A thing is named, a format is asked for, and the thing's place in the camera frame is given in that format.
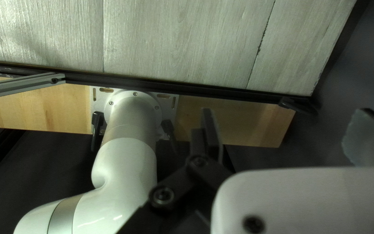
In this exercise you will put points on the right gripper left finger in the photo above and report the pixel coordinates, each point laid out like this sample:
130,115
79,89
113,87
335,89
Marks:
206,169

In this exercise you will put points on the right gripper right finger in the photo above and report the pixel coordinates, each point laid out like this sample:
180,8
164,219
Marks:
372,143

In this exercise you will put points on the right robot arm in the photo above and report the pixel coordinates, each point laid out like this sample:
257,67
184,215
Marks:
125,162

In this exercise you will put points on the black frame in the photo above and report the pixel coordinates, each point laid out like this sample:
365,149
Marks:
174,86

